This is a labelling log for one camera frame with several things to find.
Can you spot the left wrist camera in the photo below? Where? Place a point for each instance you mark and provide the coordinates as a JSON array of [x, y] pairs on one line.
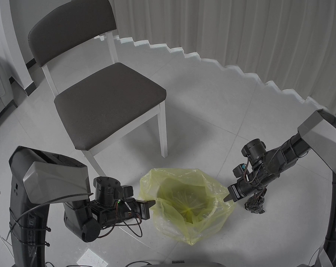
[[126, 191]]

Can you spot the black plastic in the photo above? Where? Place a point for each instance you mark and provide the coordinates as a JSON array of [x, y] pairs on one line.
[[254, 206]]

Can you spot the beige curtain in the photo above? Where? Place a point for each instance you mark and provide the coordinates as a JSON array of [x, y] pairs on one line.
[[212, 15]]

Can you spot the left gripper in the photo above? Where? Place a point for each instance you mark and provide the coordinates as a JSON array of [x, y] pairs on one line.
[[129, 211]]

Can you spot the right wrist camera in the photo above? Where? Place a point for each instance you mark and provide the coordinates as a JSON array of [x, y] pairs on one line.
[[239, 171]]

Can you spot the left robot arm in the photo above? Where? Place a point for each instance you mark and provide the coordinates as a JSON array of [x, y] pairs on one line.
[[53, 179]]

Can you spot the dark grey padded white chair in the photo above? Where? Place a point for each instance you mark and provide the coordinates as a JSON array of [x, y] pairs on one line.
[[109, 99]]

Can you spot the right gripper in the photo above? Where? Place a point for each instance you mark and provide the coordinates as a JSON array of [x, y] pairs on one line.
[[246, 190]]

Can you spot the yellow plastic bag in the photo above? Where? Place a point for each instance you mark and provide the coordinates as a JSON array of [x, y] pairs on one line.
[[212, 188]]

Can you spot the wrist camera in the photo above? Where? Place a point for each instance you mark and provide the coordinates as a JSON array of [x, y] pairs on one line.
[[239, 171], [126, 191]]

